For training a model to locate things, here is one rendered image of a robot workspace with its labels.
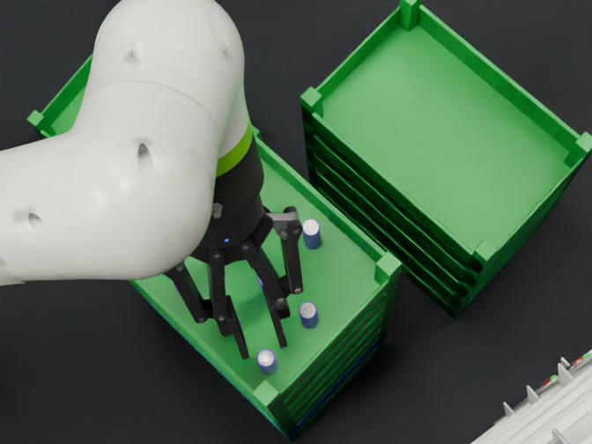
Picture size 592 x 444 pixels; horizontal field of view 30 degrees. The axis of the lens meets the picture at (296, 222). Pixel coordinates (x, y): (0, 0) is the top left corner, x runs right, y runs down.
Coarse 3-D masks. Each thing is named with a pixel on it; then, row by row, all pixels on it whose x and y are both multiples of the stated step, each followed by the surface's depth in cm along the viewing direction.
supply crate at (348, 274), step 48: (288, 192) 122; (336, 240) 121; (144, 288) 115; (240, 288) 120; (336, 288) 119; (384, 288) 115; (192, 336) 113; (288, 336) 118; (336, 336) 113; (240, 384) 112; (288, 384) 112
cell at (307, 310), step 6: (300, 306) 113; (306, 306) 112; (312, 306) 112; (300, 312) 112; (306, 312) 112; (312, 312) 112; (300, 318) 115; (306, 318) 112; (312, 318) 112; (306, 324) 116; (312, 324) 116
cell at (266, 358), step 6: (258, 354) 111; (264, 354) 111; (270, 354) 111; (258, 360) 111; (264, 360) 111; (270, 360) 111; (276, 360) 113; (264, 366) 111; (270, 366) 112; (276, 366) 115; (264, 372) 116; (270, 372) 115
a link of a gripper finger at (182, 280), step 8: (184, 264) 100; (168, 272) 97; (176, 272) 97; (184, 272) 98; (176, 280) 98; (184, 280) 98; (192, 280) 102; (184, 288) 99; (192, 288) 100; (184, 296) 100; (192, 296) 100; (200, 296) 104; (192, 304) 101; (200, 304) 101; (192, 312) 102; (200, 312) 102; (200, 320) 103
